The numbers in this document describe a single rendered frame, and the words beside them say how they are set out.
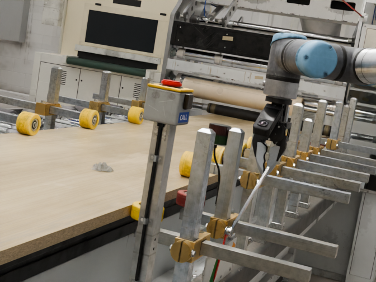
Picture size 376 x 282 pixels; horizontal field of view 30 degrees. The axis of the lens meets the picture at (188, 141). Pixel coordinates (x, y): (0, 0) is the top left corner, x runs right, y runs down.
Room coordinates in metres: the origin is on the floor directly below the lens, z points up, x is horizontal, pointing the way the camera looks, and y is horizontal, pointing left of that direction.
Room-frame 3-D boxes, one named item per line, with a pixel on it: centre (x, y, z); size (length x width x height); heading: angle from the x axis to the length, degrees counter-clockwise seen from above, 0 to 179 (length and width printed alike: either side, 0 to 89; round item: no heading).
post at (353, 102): (3.95, -0.88, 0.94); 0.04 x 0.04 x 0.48; 70
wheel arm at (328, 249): (1.84, -0.22, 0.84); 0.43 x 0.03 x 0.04; 70
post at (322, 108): (3.01, -0.54, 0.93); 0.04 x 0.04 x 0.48; 70
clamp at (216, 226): (1.85, -0.13, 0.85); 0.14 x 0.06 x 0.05; 160
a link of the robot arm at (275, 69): (1.86, -0.22, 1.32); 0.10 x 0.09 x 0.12; 22
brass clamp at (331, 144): (3.50, -0.72, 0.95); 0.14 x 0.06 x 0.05; 160
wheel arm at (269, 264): (1.61, -0.12, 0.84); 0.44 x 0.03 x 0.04; 70
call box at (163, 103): (1.35, 0.05, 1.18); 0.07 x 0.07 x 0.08; 70
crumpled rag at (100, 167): (2.07, 0.24, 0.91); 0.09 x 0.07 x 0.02; 5
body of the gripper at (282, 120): (1.87, -0.22, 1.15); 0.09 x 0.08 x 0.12; 160
